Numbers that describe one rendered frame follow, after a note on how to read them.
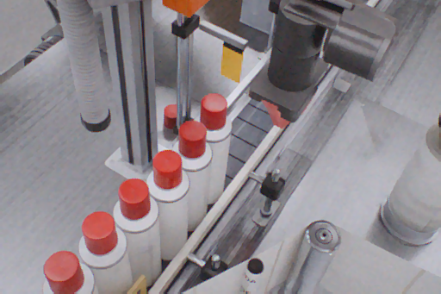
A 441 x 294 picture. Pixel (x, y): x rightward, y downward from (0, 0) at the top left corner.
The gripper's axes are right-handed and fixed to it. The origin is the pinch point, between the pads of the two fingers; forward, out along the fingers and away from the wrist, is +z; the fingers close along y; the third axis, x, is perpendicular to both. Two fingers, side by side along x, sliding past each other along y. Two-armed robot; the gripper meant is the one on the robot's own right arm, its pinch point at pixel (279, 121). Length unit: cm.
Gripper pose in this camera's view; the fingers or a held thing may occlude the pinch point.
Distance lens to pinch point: 71.4
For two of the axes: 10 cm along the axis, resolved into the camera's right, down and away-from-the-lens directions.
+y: 5.2, -6.5, 5.6
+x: -8.5, -4.4, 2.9
